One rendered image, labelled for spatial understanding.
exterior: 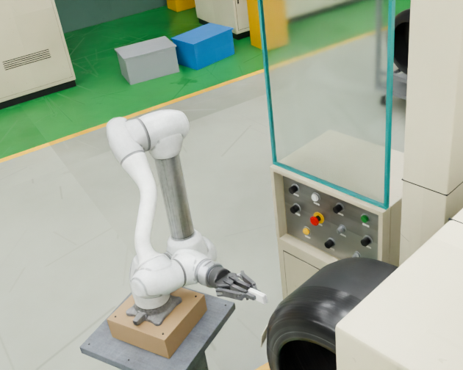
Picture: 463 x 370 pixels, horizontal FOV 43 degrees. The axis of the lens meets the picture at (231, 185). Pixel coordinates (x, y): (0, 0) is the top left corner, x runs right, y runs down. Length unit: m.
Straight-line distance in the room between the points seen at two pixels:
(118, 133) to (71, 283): 2.04
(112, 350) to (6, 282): 1.82
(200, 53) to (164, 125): 4.78
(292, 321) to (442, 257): 0.53
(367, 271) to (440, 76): 0.52
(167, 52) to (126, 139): 4.78
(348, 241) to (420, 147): 0.95
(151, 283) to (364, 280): 0.73
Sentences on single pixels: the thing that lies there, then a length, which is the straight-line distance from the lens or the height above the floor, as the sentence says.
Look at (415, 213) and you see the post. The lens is 1.67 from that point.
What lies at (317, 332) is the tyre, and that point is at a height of 1.42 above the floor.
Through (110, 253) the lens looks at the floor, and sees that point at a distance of 4.29.
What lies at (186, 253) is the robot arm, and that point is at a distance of 2.08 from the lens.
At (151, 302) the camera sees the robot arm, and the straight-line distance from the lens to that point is 2.53.
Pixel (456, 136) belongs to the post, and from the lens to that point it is 1.52.
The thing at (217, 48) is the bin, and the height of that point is 0.16.
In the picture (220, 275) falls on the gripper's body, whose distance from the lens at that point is 1.98.
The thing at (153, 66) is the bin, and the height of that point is 0.14.
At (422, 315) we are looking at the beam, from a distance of 1.07.
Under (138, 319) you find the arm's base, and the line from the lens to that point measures 2.56.
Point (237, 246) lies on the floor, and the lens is 4.10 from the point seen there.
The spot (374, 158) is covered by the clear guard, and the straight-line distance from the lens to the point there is 2.11.
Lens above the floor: 2.54
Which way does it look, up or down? 32 degrees down
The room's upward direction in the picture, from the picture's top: 8 degrees counter-clockwise
